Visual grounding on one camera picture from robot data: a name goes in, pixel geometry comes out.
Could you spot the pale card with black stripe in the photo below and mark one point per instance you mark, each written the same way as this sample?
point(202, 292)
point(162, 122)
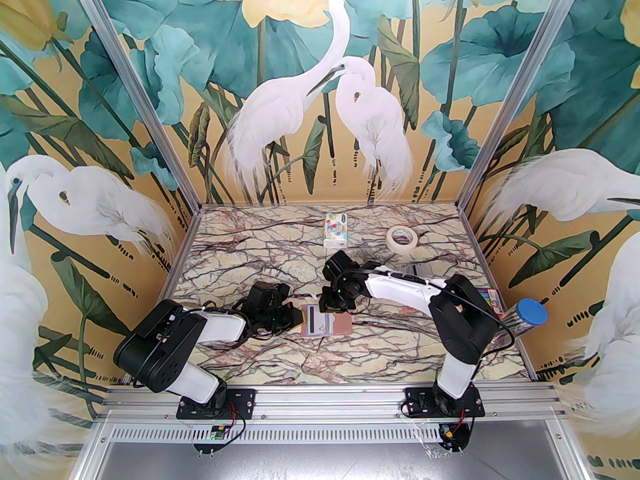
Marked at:
point(320, 320)

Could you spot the pink leather card holder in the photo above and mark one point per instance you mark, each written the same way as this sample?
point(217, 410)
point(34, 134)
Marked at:
point(342, 325)

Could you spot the clear acrylic card stand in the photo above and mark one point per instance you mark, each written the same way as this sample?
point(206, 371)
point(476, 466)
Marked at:
point(417, 269)

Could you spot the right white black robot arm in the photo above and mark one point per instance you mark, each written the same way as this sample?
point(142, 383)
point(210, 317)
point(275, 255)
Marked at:
point(400, 290)

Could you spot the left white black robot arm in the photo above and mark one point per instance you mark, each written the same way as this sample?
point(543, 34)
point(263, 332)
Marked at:
point(160, 348)

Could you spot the white patterned tissue pack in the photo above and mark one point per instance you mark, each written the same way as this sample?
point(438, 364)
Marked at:
point(336, 230)

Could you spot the cream masking tape roll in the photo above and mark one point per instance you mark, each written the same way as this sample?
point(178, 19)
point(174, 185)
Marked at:
point(402, 250)

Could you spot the perforated metal strip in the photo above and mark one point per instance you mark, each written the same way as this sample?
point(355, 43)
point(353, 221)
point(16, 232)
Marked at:
point(325, 434)

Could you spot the small green circuit board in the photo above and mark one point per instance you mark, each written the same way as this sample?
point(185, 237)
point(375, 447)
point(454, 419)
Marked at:
point(217, 433)

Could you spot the grey metal sheet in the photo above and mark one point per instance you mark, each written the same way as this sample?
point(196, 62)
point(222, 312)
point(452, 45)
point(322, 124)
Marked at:
point(325, 463)

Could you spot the colourful marker pen pack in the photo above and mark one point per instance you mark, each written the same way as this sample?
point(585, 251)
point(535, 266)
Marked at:
point(492, 300)

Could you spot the clear jar with blue lid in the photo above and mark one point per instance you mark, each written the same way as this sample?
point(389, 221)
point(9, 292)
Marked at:
point(532, 313)

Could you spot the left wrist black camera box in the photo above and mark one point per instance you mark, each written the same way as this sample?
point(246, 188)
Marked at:
point(270, 293)

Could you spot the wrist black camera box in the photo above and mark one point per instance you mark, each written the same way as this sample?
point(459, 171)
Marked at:
point(270, 293)
point(337, 263)

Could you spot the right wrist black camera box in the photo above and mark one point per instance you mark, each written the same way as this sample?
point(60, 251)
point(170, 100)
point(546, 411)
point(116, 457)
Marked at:
point(337, 263)

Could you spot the aluminium frame rail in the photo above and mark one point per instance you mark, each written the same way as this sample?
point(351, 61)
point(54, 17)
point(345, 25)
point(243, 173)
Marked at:
point(325, 400)

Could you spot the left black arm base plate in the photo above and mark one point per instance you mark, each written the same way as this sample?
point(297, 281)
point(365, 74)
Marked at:
point(240, 400)

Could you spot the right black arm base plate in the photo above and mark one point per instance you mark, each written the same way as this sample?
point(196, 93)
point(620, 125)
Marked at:
point(417, 403)

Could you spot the black bracket with yellow connector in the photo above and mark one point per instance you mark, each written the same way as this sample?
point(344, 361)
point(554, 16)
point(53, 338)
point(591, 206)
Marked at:
point(450, 435)

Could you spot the aluminium frame post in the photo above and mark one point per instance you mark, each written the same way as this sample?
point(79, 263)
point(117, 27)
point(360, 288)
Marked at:
point(515, 88)
point(140, 88)

